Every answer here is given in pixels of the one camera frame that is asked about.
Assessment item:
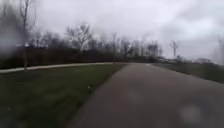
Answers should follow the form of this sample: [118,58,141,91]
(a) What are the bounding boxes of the row of bare trees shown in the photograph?
[29,22,164,60]

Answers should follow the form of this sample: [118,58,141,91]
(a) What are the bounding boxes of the dark hedge bank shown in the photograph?
[0,46,158,70]

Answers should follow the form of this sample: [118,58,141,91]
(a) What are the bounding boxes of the pale concrete path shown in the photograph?
[0,61,116,75]

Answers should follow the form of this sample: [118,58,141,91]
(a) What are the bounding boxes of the grey asphalt path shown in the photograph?
[64,62,224,128]

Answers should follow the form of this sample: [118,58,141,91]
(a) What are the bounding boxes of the thin bare tree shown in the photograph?
[18,0,36,72]

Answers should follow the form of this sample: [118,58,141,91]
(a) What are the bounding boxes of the distant buildings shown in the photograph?
[156,55,214,65]

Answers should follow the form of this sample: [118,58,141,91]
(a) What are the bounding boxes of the grass verge with slope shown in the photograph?
[151,61,224,84]

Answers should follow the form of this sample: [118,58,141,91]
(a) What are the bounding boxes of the lone bare tree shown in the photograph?
[169,39,179,60]

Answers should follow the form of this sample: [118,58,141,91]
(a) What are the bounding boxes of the grass area beside path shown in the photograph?
[0,63,127,128]

